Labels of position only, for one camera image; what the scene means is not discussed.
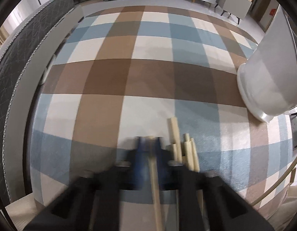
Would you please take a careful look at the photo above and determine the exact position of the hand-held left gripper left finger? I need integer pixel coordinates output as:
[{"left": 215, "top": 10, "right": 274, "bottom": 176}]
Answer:
[{"left": 23, "top": 136, "right": 151, "bottom": 231}]

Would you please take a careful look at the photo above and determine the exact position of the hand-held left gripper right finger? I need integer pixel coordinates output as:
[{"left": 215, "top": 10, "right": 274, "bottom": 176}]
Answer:
[{"left": 154, "top": 137, "right": 275, "bottom": 231}]

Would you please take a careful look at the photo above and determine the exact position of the white utensil holder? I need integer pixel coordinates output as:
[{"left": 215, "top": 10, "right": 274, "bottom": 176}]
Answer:
[{"left": 236, "top": 5, "right": 297, "bottom": 123}]

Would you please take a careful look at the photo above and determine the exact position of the wooden door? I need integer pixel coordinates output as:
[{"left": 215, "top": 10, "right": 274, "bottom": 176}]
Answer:
[{"left": 249, "top": 0, "right": 281, "bottom": 33}]

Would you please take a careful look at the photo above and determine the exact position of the beige woven seat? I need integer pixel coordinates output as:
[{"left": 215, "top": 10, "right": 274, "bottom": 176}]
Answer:
[{"left": 5, "top": 192, "right": 46, "bottom": 231}]

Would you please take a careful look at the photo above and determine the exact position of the grey nightstand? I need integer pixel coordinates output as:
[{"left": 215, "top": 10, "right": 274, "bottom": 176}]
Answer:
[{"left": 214, "top": 0, "right": 252, "bottom": 25}]

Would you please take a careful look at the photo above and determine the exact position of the grey quilted bed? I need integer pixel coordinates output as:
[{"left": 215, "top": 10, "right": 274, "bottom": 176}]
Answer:
[{"left": 0, "top": 0, "right": 84, "bottom": 212}]

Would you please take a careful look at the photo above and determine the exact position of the beige curtain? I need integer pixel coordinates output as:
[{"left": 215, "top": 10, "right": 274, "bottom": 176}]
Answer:
[{"left": 0, "top": 26, "right": 8, "bottom": 50}]

